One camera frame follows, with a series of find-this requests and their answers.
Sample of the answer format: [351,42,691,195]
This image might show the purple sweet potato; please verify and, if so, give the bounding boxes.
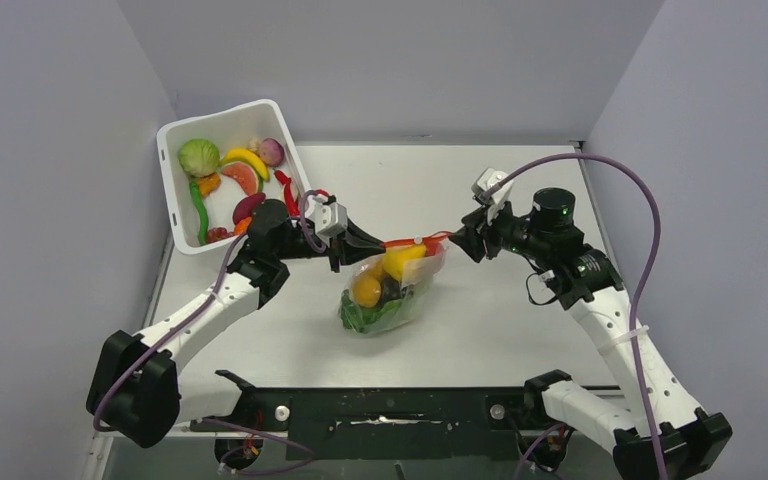
[232,192,267,225]

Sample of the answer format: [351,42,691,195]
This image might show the red chili pepper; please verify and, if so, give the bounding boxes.
[274,170,300,217]

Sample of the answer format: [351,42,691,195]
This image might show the white plastic bin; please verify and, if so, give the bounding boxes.
[156,99,312,255]

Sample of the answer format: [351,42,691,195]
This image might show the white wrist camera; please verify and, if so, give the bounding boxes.
[471,167,512,225]
[314,194,348,240]

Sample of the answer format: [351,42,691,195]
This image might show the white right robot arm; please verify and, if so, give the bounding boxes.
[449,188,733,479]

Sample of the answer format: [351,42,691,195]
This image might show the red tomato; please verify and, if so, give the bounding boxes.
[423,237,446,258]

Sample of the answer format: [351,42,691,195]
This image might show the green cucumber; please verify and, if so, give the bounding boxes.
[189,180,210,246]

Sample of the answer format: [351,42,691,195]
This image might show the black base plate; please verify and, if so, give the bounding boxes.
[190,387,552,461]

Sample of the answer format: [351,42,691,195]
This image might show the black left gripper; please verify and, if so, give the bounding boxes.
[275,216,386,273]

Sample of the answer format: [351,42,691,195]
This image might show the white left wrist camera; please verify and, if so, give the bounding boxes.
[314,194,348,240]

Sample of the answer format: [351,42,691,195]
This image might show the orange pepper piece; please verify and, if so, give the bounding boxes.
[195,172,221,197]

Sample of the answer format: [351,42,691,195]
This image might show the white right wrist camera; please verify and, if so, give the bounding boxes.
[471,167,512,225]

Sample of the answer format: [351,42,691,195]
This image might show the watermelon slice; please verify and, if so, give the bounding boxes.
[219,162,263,196]

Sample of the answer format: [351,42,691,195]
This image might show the yellow banana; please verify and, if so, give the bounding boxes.
[219,148,270,181]

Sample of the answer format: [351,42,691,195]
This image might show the white mushroom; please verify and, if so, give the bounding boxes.
[285,183,299,207]

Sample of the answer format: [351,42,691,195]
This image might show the red grapes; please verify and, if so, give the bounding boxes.
[205,227,233,244]

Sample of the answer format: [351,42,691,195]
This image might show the clear orange zip bag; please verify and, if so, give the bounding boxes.
[337,231,451,335]

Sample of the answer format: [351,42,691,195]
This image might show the green cabbage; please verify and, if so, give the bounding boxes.
[177,138,221,178]

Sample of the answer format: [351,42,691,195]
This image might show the yellow lemon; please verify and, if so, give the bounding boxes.
[351,274,382,308]

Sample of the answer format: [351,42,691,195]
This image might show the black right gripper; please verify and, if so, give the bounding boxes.
[449,195,550,262]

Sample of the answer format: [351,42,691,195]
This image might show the green lettuce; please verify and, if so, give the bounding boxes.
[337,290,419,335]

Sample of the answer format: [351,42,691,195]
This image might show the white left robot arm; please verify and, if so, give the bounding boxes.
[86,196,385,448]

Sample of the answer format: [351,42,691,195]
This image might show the orange tangerine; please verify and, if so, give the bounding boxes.
[232,216,252,236]

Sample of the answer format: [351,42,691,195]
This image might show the purple onion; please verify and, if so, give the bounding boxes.
[256,138,285,168]

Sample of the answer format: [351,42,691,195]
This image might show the yellow pear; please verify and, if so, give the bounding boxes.
[381,244,427,282]

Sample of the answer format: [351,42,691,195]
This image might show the dark plum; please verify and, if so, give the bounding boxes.
[379,275,403,305]

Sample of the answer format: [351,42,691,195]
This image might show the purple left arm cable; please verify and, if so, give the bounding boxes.
[92,188,332,478]

